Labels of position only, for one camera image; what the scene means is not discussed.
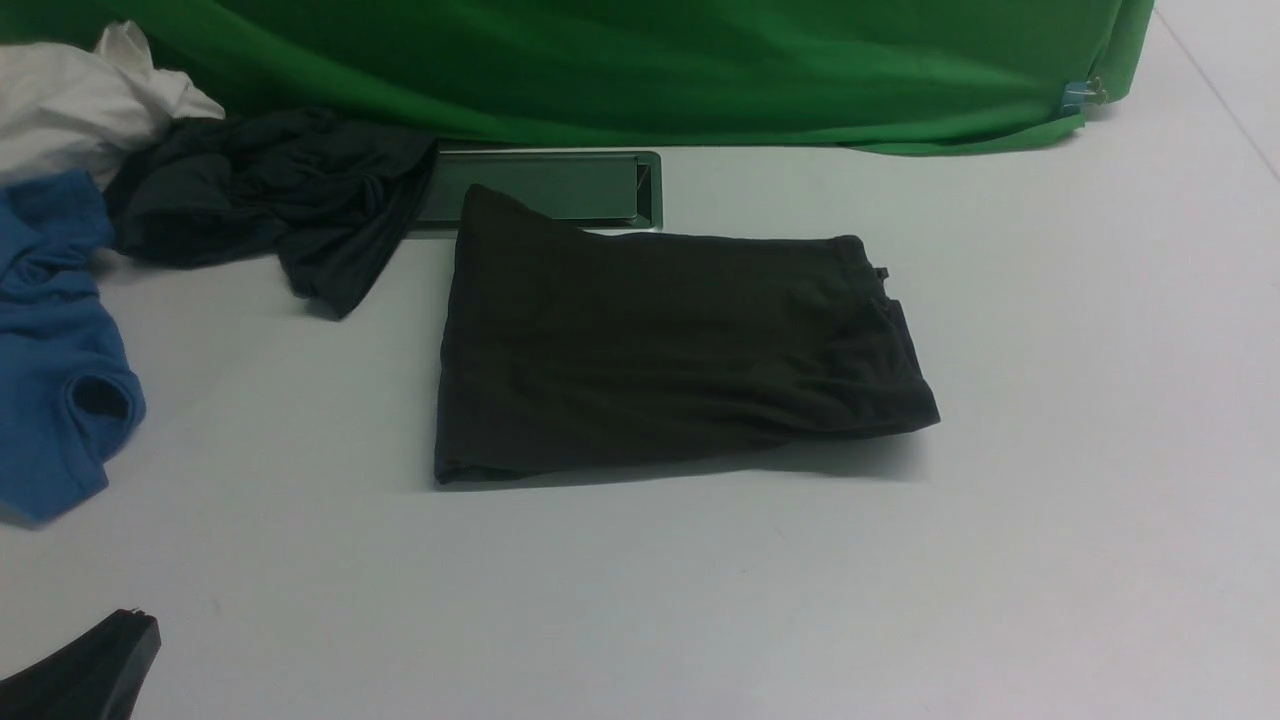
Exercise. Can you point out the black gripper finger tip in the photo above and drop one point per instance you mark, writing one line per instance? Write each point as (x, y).
(97, 676)

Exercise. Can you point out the dark gray long-sleeved shirt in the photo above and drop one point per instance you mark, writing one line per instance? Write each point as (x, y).
(568, 350)

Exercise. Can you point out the blue crumpled garment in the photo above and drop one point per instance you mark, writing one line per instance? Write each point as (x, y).
(69, 399)

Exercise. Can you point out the dark teal crumpled garment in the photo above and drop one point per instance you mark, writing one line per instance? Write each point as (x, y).
(331, 197)

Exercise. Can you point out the white crumpled garment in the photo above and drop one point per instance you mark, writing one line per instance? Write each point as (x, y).
(64, 108)

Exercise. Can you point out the green backdrop cloth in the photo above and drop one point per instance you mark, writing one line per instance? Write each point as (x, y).
(907, 78)

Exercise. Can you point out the blue binder clip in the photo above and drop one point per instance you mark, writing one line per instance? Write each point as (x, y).
(1079, 95)

